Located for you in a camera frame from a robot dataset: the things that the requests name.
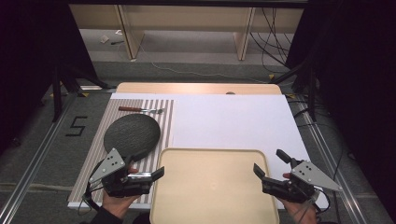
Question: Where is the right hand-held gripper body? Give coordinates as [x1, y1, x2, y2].
[262, 160, 343, 204]

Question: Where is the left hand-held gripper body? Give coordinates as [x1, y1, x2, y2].
[88, 147, 154, 199]

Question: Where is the dark round plate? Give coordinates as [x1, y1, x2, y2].
[103, 113, 162, 159]

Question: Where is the person's right hand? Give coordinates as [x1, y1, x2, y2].
[281, 173, 318, 224]

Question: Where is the person's left hand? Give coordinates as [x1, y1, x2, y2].
[102, 167, 142, 219]

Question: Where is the striped placemat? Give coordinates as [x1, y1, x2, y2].
[67, 98, 176, 204]

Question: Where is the beige plastic tray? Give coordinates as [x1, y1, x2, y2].
[148, 147, 280, 224]

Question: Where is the white board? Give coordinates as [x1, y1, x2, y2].
[66, 92, 330, 211]

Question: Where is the black metal stand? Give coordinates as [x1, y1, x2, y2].
[50, 62, 110, 123]
[270, 59, 319, 123]

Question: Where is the light wooden table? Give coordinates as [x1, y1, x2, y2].
[115, 81, 283, 96]

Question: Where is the dark curtain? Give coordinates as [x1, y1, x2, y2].
[284, 0, 396, 216]
[0, 0, 98, 153]

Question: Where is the beige wooden shelf unit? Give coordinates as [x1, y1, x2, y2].
[68, 4, 304, 62]

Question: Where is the metal floor rail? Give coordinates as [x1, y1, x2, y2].
[0, 91, 78, 223]
[292, 92, 370, 224]

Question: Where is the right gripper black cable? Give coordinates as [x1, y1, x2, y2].
[306, 188, 342, 224]

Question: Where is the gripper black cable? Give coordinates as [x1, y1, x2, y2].
[78, 174, 105, 217]
[306, 188, 342, 224]

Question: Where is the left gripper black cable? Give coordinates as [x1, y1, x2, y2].
[78, 174, 105, 217]

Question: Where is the fork with reddish-brown handle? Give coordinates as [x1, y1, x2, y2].
[118, 105, 165, 115]

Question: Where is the bundle of black cables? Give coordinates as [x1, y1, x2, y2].
[249, 7, 295, 75]

